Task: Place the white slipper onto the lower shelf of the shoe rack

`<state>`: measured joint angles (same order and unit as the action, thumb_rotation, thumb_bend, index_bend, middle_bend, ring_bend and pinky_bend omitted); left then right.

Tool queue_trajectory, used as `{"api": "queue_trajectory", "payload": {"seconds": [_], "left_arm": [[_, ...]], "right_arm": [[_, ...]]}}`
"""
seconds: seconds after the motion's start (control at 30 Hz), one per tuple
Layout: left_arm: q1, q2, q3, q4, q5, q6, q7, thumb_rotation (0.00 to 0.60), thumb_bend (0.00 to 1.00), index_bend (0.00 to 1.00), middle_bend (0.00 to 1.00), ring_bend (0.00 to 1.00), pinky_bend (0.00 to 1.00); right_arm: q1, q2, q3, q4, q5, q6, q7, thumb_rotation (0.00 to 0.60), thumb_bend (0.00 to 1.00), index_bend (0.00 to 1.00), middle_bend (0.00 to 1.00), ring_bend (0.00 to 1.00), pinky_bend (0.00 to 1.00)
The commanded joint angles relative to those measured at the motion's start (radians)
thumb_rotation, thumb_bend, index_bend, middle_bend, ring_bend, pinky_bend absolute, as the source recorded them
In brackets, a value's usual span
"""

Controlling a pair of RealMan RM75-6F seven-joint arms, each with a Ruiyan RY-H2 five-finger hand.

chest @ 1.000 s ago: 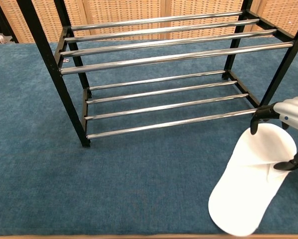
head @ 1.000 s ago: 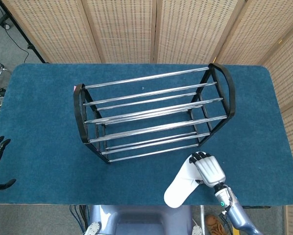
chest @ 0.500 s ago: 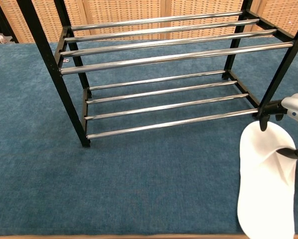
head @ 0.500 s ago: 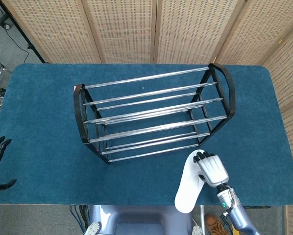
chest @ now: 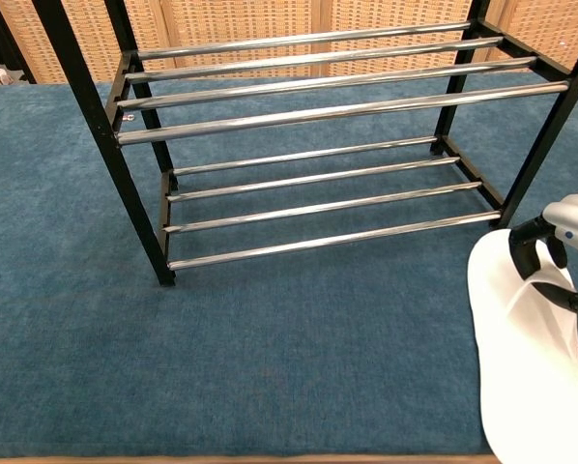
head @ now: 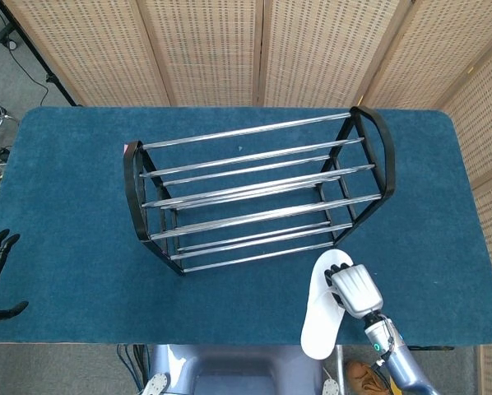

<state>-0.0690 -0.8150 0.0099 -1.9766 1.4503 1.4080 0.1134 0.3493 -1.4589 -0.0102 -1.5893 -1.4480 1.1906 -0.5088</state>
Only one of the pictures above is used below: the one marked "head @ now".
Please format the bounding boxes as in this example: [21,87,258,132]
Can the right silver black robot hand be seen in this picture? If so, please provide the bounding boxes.
[323,263,385,320]

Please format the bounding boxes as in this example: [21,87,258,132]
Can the white disposable slipper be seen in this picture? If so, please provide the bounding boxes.
[300,249,356,362]

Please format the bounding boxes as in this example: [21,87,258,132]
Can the brown leather shoe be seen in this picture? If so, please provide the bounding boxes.
[345,360,390,394]

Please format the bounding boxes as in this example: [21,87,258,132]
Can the black shoe rack chrome bars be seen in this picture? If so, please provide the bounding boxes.
[123,105,397,277]

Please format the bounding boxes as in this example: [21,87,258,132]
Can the blue carpet table mat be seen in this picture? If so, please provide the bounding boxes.
[0,106,492,346]

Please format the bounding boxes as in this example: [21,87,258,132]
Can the blue-grey robot torso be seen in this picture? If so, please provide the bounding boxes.
[141,343,346,395]

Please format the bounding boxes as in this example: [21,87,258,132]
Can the black stand bar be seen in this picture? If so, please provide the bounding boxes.
[0,0,82,107]

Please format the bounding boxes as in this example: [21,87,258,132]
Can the wicker folding screen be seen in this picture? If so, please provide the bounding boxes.
[1,0,492,395]

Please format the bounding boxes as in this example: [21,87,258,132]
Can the black cable bundle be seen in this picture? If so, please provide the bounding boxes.
[116,344,149,393]

